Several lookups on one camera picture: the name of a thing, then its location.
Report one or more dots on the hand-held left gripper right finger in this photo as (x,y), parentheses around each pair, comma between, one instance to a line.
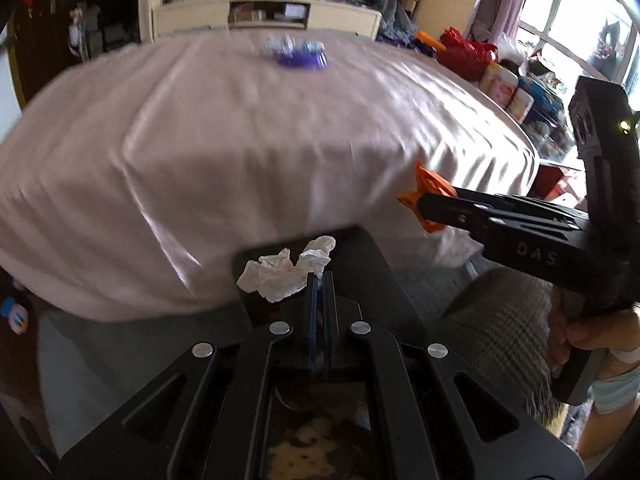
(329,310)

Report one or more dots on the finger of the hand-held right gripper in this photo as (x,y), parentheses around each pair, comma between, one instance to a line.
(535,252)
(500,207)

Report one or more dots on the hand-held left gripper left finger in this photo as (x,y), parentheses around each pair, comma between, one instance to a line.
(313,310)

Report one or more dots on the white tissue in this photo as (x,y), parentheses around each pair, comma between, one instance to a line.
(280,275)

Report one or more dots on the orange paper piece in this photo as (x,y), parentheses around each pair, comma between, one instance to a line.
(430,182)

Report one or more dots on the person's right hand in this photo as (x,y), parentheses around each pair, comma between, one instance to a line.
(600,332)

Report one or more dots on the red box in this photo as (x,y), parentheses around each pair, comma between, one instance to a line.
(560,182)

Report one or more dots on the glass side table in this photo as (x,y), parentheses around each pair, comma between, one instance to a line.
(555,152)

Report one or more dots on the grey fabric seat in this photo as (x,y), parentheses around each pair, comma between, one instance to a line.
(500,340)

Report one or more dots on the white bottle cream label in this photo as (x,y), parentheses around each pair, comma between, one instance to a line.
(520,105)

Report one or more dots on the blue snack bag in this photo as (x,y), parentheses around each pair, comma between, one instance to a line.
(532,87)

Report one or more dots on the white bottle pink label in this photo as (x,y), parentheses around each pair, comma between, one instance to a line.
(495,82)

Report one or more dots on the red bag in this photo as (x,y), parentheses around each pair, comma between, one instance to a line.
(467,55)

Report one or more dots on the person's pale garment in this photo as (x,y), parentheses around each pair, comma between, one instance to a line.
(617,387)

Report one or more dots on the white plastic bag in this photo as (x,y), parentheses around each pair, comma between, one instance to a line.
(505,47)

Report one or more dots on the large window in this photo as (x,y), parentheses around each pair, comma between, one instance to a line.
(575,10)

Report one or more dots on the orange tube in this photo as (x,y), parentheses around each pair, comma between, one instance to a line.
(430,40)

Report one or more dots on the white tablecloth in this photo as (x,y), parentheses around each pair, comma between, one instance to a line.
(225,150)

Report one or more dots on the person's bare leg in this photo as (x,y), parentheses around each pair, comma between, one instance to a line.
(610,435)

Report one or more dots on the blue grey clothes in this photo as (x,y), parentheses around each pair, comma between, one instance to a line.
(392,17)

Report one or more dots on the purple wrapper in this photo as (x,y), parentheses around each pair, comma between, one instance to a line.
(300,60)

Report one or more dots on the silver wrapper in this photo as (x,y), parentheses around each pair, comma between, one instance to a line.
(282,45)

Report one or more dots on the small white device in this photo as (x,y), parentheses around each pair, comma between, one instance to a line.
(293,11)

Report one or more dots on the cartoon duck sticker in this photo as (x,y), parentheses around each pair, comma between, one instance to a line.
(15,315)

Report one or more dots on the small cardboard box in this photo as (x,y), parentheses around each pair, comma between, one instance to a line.
(248,15)

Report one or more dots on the beige television cabinet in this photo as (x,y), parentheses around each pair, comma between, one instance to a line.
(200,20)

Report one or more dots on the beige folding screen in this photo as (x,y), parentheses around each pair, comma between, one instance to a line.
(150,0)

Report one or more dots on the white hanging bag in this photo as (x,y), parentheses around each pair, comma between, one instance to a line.
(78,30)

